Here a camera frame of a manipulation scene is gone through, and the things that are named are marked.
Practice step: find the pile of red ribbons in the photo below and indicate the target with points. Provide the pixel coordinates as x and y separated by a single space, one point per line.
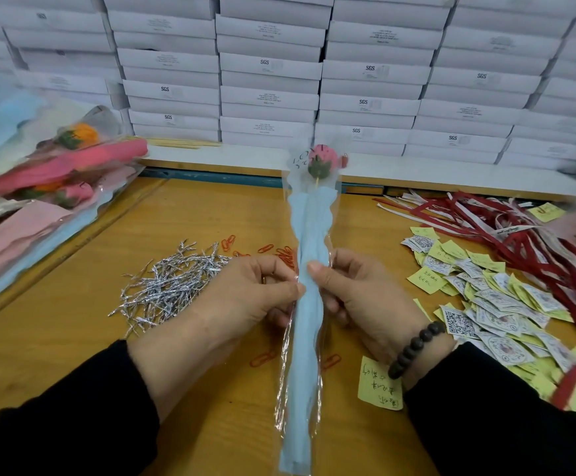
526 238

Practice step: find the pile of flowers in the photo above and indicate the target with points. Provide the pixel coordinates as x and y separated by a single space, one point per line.
30 203

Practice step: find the wooden sticks bundle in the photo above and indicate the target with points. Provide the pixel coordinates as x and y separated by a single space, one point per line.
181 142

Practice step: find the wall of stacked white boxes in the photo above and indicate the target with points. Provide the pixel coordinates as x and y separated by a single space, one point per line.
268 64

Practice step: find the pink flower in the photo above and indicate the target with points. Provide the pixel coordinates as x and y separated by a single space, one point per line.
313 233

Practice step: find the person's left hand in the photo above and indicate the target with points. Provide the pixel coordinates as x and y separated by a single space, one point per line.
219 317

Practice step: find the long white board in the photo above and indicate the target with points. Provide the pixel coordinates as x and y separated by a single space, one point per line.
437 170

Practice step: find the person's right hand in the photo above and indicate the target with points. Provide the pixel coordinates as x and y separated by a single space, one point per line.
372 302

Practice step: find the pile of orange paper clips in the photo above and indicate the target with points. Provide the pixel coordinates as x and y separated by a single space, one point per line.
263 357

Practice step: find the pile of silver twist ties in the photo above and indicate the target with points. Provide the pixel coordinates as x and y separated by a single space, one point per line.
169 282

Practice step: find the person's left forearm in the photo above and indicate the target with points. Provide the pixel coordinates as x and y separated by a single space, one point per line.
65 421

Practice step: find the pile of yellow white tags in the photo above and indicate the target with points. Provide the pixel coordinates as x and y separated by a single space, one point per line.
481 302

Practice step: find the person's right forearm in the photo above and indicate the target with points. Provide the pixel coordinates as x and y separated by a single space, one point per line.
506 416

